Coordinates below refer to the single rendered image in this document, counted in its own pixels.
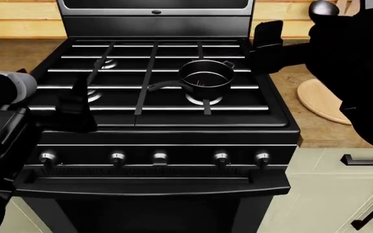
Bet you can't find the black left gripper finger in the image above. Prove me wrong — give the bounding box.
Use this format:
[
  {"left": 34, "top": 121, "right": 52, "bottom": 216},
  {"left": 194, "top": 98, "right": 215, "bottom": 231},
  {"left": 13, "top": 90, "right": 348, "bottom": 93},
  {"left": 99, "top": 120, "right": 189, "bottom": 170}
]
[
  {"left": 56, "top": 95, "right": 77, "bottom": 117},
  {"left": 70, "top": 74, "right": 98, "bottom": 134}
]

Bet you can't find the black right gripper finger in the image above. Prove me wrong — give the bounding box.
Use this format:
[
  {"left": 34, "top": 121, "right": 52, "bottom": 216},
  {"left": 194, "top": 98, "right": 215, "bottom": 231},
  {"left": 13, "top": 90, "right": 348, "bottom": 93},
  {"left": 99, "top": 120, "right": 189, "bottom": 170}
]
[{"left": 253, "top": 19, "right": 284, "bottom": 49}]

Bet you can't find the round light wooden plate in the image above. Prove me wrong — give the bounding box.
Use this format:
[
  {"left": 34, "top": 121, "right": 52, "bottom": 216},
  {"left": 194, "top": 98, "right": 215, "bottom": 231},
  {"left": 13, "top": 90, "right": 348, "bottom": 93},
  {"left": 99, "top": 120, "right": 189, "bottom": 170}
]
[{"left": 296, "top": 78, "right": 353, "bottom": 126}]

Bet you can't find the silver stove control knob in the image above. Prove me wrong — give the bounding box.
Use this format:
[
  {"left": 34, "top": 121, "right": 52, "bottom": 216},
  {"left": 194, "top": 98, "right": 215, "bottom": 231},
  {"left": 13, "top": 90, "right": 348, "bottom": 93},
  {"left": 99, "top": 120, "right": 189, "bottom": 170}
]
[
  {"left": 254, "top": 151, "right": 271, "bottom": 168},
  {"left": 213, "top": 151, "right": 230, "bottom": 169},
  {"left": 109, "top": 150, "right": 127, "bottom": 168},
  {"left": 40, "top": 151, "right": 57, "bottom": 169},
  {"left": 152, "top": 150, "right": 168, "bottom": 167}
]

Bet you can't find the black cast iron stove grate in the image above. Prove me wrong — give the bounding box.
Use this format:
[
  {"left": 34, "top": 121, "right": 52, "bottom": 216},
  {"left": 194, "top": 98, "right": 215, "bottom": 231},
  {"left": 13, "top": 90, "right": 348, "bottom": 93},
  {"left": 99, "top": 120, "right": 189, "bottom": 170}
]
[
  {"left": 134, "top": 39, "right": 270, "bottom": 116},
  {"left": 27, "top": 39, "right": 157, "bottom": 115}
]

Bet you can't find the black gas range stove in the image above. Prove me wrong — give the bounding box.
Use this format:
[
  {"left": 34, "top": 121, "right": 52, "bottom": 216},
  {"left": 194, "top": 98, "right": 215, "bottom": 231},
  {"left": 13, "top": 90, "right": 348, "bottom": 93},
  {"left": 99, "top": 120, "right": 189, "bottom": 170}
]
[{"left": 11, "top": 14, "right": 306, "bottom": 233}]

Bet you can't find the light wooden board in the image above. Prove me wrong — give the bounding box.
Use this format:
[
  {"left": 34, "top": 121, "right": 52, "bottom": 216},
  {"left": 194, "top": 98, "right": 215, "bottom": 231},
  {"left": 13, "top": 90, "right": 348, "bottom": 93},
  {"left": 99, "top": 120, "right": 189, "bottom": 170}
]
[{"left": 335, "top": 0, "right": 363, "bottom": 17}]

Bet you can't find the cream kitchen cabinet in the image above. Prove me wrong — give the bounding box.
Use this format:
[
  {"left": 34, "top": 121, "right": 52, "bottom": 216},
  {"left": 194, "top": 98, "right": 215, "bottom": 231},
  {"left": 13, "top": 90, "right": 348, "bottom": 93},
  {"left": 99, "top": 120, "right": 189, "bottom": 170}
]
[
  {"left": 269, "top": 147, "right": 373, "bottom": 233},
  {"left": 0, "top": 195, "right": 76, "bottom": 233}
]

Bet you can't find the black over-range microwave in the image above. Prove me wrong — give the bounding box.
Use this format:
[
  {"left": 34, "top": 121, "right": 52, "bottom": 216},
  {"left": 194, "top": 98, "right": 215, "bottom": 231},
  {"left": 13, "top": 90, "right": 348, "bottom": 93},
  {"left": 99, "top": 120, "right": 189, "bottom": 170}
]
[{"left": 56, "top": 0, "right": 256, "bottom": 17}]

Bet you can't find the black pot with long handle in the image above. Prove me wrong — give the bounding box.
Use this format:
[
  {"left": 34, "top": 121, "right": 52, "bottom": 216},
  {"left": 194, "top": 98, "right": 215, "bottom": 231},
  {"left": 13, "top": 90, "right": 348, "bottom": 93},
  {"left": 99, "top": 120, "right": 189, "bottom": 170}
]
[{"left": 147, "top": 60, "right": 236, "bottom": 101}]

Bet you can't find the black drawer pull handle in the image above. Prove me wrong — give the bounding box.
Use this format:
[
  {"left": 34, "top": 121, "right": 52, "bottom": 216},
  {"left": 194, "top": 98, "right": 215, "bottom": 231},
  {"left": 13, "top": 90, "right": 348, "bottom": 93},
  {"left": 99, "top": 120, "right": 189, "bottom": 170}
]
[{"left": 339, "top": 153, "right": 373, "bottom": 167}]

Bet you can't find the black cabinet door handle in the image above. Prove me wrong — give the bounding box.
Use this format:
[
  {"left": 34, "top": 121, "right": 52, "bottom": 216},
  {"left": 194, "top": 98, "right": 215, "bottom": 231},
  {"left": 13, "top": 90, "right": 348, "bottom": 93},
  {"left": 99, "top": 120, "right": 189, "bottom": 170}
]
[{"left": 350, "top": 194, "right": 373, "bottom": 232}]

